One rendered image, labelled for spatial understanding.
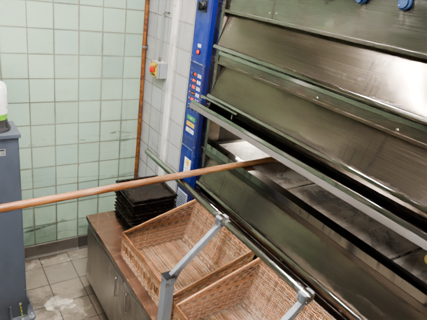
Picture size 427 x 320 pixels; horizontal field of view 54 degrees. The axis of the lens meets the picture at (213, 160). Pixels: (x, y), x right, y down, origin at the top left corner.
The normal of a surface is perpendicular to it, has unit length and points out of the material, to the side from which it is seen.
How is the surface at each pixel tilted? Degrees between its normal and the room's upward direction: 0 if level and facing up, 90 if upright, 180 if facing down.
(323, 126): 70
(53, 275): 0
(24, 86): 90
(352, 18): 90
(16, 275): 90
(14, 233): 90
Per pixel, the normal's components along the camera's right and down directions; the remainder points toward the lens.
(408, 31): -0.84, 0.11
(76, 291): 0.13, -0.91
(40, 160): 0.54, 0.39
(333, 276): -0.74, -0.21
